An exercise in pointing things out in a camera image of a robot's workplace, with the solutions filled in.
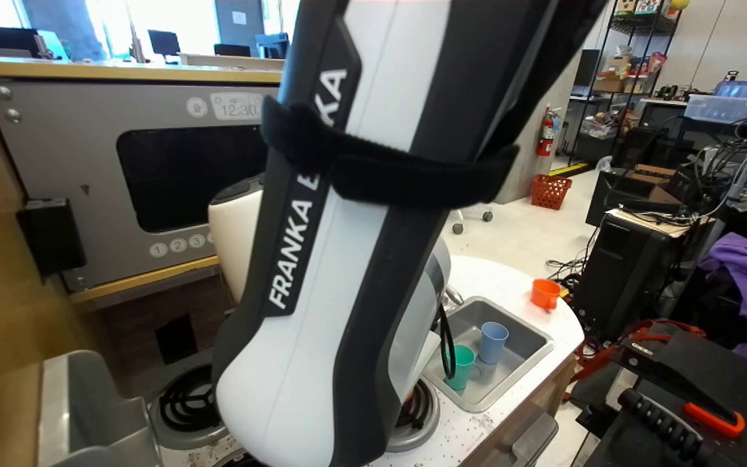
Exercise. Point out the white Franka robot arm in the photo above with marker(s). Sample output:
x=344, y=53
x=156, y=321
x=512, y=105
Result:
x=386, y=116

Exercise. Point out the white speckled toy stove top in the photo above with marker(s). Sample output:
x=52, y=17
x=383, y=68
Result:
x=363, y=369

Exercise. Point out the teal plastic cup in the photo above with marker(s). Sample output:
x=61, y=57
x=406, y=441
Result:
x=462, y=369

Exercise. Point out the blue plastic cup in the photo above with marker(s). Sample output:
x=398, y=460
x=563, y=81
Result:
x=490, y=340

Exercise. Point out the orange basket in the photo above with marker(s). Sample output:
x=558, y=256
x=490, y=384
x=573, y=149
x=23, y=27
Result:
x=547, y=190

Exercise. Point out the orange plastic cup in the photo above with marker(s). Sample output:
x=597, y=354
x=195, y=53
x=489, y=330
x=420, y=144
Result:
x=546, y=294

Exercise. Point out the back right coil burner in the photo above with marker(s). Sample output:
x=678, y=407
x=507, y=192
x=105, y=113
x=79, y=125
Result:
x=416, y=421

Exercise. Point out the coil burner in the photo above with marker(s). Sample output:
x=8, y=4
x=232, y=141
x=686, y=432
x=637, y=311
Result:
x=184, y=412
x=416, y=421

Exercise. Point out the grey toy sink basin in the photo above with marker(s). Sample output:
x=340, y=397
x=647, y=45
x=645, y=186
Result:
x=504, y=354

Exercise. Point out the red fire extinguisher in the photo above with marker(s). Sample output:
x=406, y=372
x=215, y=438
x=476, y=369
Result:
x=547, y=131

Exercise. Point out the back left coil burner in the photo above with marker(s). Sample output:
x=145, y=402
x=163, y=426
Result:
x=184, y=412

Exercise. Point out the grey toy microwave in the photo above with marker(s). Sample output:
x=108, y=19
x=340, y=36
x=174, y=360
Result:
x=136, y=162

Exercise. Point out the left orange clamp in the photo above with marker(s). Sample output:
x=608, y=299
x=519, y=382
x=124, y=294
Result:
x=726, y=429

